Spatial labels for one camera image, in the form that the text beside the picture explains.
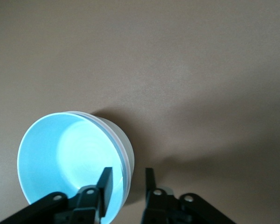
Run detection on white bowl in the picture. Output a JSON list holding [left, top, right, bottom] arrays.
[[91, 113, 136, 205]]

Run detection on light blue bowl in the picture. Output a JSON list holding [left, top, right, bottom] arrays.
[[16, 111, 128, 224]]

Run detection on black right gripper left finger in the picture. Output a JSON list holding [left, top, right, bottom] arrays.
[[0, 167, 114, 224]]

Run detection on brown table cover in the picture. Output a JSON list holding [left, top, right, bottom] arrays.
[[0, 0, 280, 224]]

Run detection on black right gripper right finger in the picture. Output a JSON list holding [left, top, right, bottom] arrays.
[[141, 167, 235, 224]]

